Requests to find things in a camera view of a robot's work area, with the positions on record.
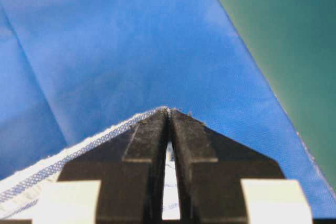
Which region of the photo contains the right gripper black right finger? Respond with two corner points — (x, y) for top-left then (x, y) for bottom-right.
(169, 110), (335, 223)

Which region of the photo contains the blue white striped towel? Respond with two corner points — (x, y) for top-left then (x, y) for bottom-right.
(1, 106), (172, 219)

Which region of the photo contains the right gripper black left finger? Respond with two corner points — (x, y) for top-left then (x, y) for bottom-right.
(1, 112), (169, 223)

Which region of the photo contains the blue table cloth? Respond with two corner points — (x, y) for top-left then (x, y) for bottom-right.
(0, 0), (336, 221)

